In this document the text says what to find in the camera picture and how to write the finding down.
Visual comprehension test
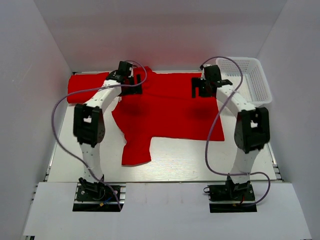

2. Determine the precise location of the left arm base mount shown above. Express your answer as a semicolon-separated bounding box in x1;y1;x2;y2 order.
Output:
72;183;121;213

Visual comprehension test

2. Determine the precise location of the folded red t shirt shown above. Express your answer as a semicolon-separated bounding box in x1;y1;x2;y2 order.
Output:
67;72;109;104

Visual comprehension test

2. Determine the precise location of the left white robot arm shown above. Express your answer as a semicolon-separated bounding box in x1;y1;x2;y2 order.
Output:
73;60;148;200

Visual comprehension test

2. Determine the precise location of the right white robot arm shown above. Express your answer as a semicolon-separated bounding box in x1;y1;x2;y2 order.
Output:
191;64;270;200

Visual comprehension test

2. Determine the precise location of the red t shirt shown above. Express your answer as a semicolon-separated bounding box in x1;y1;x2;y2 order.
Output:
112;66;225;166
67;72;109;104

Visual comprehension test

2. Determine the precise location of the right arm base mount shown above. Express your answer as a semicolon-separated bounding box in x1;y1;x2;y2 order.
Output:
203;184;257;214

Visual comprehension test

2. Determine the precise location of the white plastic basket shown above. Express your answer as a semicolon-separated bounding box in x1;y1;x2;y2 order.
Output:
216;57;273;107

